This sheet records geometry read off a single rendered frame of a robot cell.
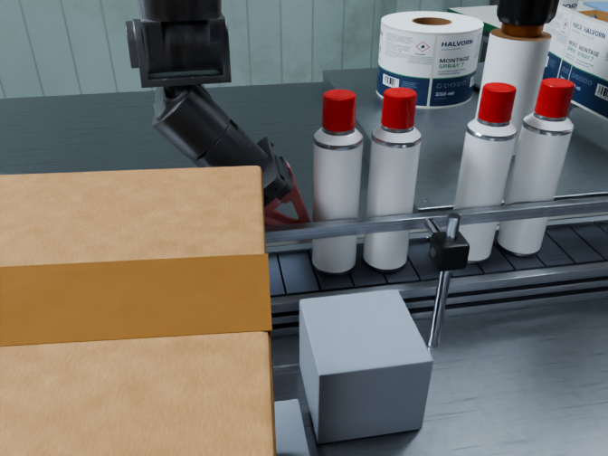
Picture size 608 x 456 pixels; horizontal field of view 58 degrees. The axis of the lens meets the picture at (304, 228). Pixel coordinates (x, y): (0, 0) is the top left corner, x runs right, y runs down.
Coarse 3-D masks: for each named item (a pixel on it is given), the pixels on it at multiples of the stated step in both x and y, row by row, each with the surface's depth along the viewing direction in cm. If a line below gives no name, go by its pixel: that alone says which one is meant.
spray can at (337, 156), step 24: (336, 96) 54; (336, 120) 54; (336, 144) 55; (360, 144) 56; (336, 168) 56; (360, 168) 57; (336, 192) 57; (312, 216) 61; (336, 216) 59; (312, 240) 63; (336, 240) 60; (312, 264) 64; (336, 264) 62
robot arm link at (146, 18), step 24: (144, 0) 43; (168, 0) 43; (192, 0) 44; (216, 0) 44; (144, 24) 44; (168, 24) 46; (192, 24) 47; (216, 24) 46; (144, 48) 48; (168, 48) 47; (192, 48) 47; (216, 48) 48
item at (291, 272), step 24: (552, 240) 70; (576, 240) 69; (600, 240) 69; (288, 264) 65; (360, 264) 65; (408, 264) 65; (432, 264) 65; (480, 264) 65; (504, 264) 65; (528, 264) 65; (552, 264) 65; (288, 288) 61; (312, 288) 61; (336, 288) 61
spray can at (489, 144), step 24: (504, 96) 55; (480, 120) 58; (504, 120) 56; (480, 144) 57; (504, 144) 57; (480, 168) 59; (504, 168) 59; (456, 192) 63; (480, 192) 60; (480, 240) 63
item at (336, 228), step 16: (480, 208) 60; (496, 208) 60; (512, 208) 60; (528, 208) 60; (544, 208) 60; (560, 208) 61; (576, 208) 61; (592, 208) 61; (288, 224) 57; (304, 224) 57; (320, 224) 57; (336, 224) 57; (352, 224) 57; (368, 224) 57; (384, 224) 58; (400, 224) 58; (416, 224) 58; (272, 240) 56; (288, 240) 57
